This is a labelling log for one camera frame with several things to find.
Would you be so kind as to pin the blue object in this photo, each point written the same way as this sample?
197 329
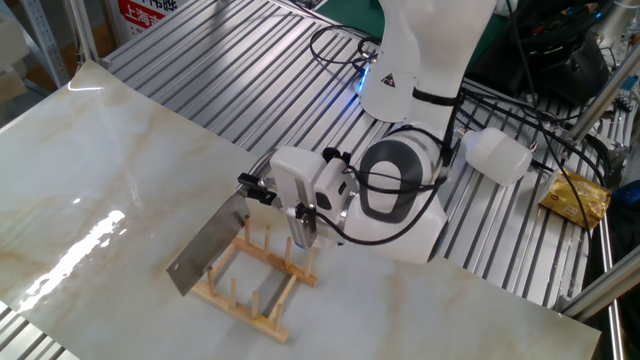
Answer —
627 195

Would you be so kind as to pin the aluminium frame post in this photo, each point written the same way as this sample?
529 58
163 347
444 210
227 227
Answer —
605 287
600 100
82 30

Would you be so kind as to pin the wooden peg knife rack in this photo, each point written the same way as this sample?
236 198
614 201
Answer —
270 260

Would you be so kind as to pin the white LED bulb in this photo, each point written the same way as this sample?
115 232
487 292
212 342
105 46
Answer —
500 155

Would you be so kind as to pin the green mat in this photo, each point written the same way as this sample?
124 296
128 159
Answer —
350 12

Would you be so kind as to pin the gold snack packet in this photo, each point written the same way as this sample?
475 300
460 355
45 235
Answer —
575 200

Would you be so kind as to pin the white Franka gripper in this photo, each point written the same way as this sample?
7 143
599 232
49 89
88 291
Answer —
292 170

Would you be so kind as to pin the marble pattern board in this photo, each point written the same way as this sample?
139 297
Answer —
400 300

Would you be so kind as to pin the grey perforated shelf upright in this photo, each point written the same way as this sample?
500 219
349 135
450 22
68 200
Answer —
45 40

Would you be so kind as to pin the red and white sign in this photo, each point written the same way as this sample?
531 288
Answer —
140 15

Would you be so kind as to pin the black steering wheel controller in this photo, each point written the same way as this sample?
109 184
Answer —
550 65

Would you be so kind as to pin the steel cleaver knife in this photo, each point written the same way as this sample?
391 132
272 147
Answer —
205 245

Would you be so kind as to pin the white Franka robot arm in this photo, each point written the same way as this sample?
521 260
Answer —
425 50

